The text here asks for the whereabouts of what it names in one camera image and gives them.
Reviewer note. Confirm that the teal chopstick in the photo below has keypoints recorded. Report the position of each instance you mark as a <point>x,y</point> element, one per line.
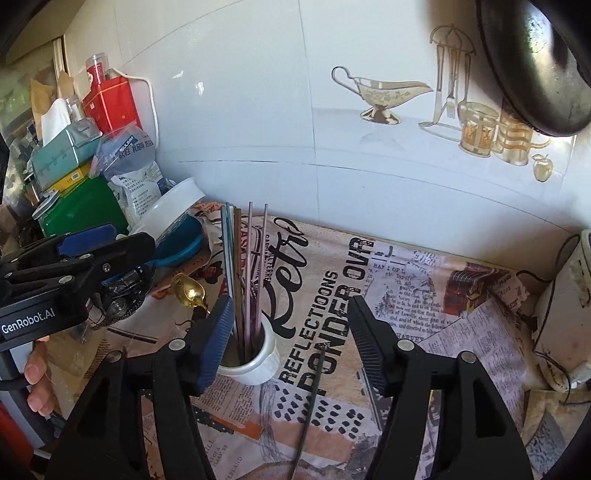
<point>225,249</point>
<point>231,249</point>

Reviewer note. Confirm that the teal tissue box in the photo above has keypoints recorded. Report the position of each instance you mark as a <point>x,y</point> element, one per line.
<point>62,150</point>

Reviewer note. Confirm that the white bowl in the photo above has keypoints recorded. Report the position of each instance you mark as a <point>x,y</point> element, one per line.
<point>166,207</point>

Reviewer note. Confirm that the clear plastic cup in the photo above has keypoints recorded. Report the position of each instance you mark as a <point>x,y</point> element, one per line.
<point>98,69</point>

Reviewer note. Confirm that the green plastic container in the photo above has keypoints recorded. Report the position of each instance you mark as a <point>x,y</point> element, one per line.
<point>83,207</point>

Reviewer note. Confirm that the clear blue zip bag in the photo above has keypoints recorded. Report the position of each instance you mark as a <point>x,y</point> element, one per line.
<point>124,147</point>

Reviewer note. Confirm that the white kitchen appliance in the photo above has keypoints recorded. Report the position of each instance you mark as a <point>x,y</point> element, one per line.
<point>570,318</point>

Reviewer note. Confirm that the brown chopstick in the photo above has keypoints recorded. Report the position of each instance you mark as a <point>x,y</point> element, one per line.
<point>238,258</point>

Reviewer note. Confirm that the brown paper bag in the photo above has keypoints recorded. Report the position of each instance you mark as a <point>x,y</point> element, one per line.
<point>41,92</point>

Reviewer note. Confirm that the yellow box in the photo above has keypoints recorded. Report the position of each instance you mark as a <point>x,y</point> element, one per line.
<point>71,177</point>

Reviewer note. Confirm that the black chopstick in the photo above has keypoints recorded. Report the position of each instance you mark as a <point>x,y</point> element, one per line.
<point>311,397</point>

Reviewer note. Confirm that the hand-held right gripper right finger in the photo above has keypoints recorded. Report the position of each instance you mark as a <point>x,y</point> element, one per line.
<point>367,346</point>

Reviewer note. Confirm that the red tin box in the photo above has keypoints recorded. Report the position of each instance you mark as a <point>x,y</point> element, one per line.
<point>111,104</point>

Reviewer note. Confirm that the white ribbed ramekin cup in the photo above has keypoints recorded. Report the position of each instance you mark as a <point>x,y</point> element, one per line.
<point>258,367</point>

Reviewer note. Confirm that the newspaper print table cloth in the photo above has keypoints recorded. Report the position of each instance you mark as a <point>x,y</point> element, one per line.
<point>415,323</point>

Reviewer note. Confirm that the white printed food packet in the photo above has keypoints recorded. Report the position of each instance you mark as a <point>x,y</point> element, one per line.
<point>136,189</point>

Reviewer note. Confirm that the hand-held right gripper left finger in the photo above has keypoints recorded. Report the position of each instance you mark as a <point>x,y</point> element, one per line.
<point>212,350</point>

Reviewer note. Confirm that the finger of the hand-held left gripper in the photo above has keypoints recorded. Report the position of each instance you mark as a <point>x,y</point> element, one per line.
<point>83,242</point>
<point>129,249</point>

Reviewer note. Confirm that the blue bowl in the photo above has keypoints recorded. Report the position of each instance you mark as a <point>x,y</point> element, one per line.
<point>182,242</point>

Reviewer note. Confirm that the black frying pan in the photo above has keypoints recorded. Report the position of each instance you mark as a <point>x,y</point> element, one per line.
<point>531,69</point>

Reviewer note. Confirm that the person's left hand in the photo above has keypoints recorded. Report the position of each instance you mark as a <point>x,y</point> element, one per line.
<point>39,383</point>

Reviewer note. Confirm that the gold spoon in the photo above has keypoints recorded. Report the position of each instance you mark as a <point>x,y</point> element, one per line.
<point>187,288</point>

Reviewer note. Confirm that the pink chopstick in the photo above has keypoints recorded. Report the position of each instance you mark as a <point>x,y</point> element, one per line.
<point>249,258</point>
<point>263,258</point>

